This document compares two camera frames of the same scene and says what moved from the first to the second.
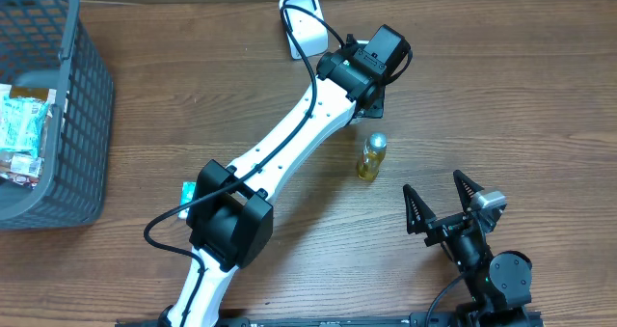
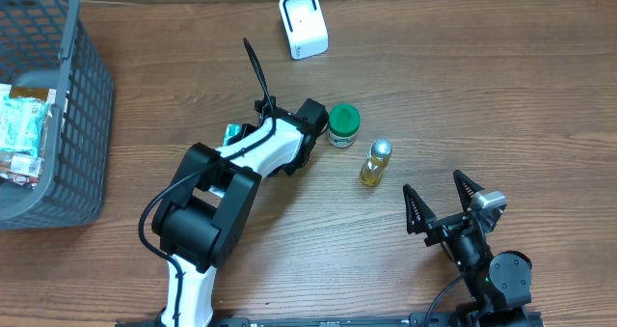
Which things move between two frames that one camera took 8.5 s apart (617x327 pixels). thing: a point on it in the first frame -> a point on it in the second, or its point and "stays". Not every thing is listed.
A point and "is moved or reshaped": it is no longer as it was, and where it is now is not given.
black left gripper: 370,104 -> 246,127
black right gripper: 421,218 stays
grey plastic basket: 46,42 stays
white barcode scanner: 309,36 stays
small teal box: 187,195 is moved or reshaped
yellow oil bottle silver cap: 372,155 is moved or reshaped
